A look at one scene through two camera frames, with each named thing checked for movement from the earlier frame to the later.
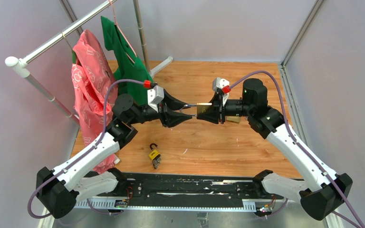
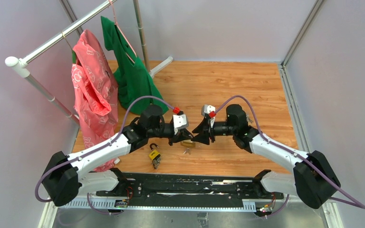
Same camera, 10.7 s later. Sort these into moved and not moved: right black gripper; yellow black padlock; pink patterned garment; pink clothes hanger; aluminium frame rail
Moved: right black gripper
Not moved: yellow black padlock; aluminium frame rail; pink patterned garment; pink clothes hanger
